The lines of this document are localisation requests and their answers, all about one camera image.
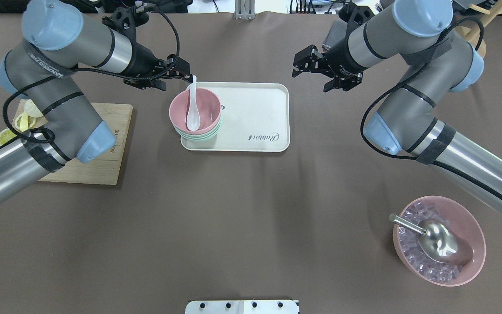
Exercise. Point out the metal ice scoop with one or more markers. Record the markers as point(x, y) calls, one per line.
point(437, 242)

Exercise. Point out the grey folded cloth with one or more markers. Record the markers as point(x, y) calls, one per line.
point(335, 34)

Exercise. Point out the yellow plastic knife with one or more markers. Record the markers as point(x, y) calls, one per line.
point(24, 122)

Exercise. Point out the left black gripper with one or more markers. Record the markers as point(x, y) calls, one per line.
point(143, 59)

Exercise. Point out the white ceramic spoon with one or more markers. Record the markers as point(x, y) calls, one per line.
point(193, 116)

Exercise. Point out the white steamed bun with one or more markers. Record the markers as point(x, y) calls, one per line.
point(31, 109)

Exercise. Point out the large pink ice bowl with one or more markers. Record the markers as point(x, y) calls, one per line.
point(457, 219)

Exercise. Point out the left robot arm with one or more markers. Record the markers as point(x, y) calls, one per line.
point(52, 120)

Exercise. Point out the cream rabbit tray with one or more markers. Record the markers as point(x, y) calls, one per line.
point(255, 118)

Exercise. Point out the lemon half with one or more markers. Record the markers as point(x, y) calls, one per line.
point(6, 135)

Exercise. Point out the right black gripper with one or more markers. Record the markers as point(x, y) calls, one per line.
point(340, 59)

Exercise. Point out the metal bracket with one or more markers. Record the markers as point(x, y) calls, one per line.
point(244, 9)

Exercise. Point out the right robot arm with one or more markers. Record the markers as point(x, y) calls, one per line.
point(440, 60)

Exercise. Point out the wooden cutting board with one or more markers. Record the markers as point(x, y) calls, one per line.
point(104, 169)

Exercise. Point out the small pink bowl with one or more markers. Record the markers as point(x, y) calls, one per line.
point(209, 107)

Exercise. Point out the lower green bowls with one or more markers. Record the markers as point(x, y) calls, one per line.
point(201, 137)

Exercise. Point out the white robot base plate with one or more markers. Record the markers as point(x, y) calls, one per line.
point(276, 306)

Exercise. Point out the wooden stand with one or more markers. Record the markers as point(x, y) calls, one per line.
point(473, 34)

